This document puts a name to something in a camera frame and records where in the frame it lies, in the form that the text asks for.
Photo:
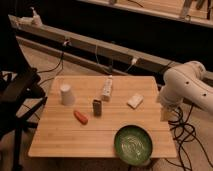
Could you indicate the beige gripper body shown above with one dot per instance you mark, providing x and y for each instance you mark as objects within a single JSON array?
[{"x": 166, "y": 114}]

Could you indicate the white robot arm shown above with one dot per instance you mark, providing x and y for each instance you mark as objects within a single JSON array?
[{"x": 185, "y": 81}]

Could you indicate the green ceramic bowl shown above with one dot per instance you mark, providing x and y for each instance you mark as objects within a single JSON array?
[{"x": 133, "y": 145}]

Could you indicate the dark grey eraser block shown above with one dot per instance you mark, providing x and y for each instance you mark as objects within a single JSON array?
[{"x": 97, "y": 107}]

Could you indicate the white sponge block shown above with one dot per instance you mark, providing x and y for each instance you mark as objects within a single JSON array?
[{"x": 135, "y": 101}]

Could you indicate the white tube bottle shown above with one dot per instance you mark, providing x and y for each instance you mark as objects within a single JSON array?
[{"x": 107, "y": 89}]

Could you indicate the orange carrot toy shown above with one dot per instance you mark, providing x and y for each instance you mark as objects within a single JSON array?
[{"x": 81, "y": 118}]

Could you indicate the wooden table board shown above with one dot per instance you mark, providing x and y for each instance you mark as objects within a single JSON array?
[{"x": 60, "y": 134}]

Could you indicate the black chair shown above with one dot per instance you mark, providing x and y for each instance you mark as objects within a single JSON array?
[{"x": 23, "y": 86}]

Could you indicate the white spray bottle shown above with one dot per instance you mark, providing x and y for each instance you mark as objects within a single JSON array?
[{"x": 36, "y": 18}]

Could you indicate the grey metal rail beam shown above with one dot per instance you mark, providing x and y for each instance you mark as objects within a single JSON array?
[{"x": 141, "y": 44}]

